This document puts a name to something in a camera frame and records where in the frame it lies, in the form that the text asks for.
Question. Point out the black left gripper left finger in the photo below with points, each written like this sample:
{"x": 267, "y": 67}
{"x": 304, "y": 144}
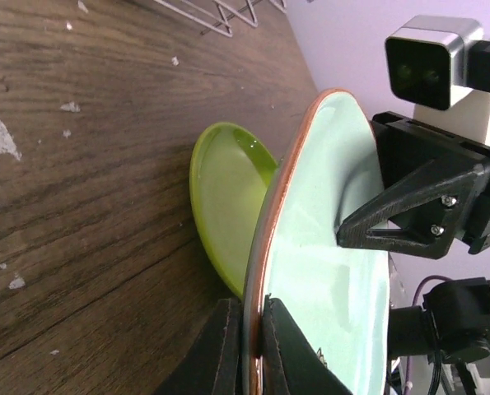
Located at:
{"x": 212, "y": 364}

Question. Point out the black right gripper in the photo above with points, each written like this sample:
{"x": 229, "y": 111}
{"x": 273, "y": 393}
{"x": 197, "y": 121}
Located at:
{"x": 437, "y": 190}

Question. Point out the lime green small plate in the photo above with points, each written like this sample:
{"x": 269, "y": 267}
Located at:
{"x": 229, "y": 174}

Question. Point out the mint green flower plate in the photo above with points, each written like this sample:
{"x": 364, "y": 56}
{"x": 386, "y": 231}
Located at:
{"x": 338, "y": 297}

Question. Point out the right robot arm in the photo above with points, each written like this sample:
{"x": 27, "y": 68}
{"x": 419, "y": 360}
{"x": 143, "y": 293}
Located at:
{"x": 453, "y": 321}

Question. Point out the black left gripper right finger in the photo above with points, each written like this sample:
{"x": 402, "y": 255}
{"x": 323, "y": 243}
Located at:
{"x": 291, "y": 366}

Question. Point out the metal wire dish rack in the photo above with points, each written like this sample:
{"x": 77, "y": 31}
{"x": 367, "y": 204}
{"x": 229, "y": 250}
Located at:
{"x": 214, "y": 16}

